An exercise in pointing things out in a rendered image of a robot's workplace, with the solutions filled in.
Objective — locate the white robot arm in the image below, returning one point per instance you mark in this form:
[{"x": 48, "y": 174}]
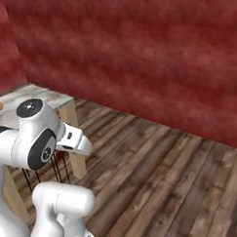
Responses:
[{"x": 33, "y": 140}]

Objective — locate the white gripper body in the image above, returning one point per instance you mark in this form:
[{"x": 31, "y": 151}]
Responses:
[{"x": 80, "y": 146}]

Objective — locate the black-legged stool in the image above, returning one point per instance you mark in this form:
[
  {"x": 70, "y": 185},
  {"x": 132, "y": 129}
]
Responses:
[{"x": 55, "y": 170}]

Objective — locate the wooden dining counter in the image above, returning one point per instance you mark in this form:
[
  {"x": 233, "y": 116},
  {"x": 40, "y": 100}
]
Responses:
[{"x": 70, "y": 116}]

